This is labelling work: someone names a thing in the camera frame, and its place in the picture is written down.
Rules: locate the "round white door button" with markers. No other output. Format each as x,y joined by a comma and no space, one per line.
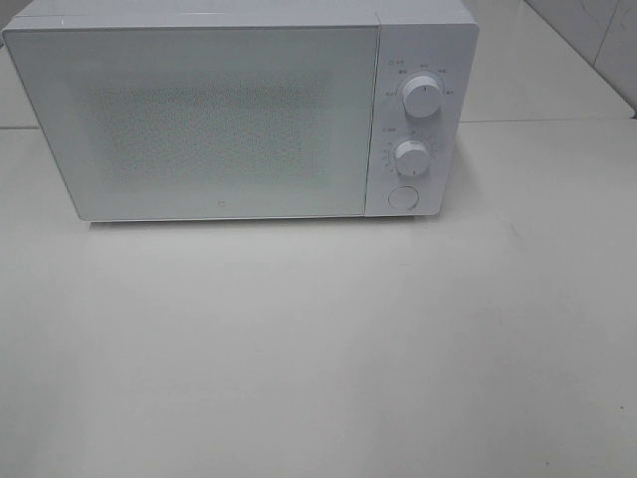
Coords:
403,198

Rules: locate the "white timer knob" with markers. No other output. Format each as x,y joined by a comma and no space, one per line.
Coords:
412,158

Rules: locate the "white microwave door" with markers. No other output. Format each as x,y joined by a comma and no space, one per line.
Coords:
176,124

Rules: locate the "upper white power knob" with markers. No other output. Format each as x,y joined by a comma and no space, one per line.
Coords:
421,95

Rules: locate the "white microwave oven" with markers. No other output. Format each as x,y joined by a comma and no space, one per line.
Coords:
439,37

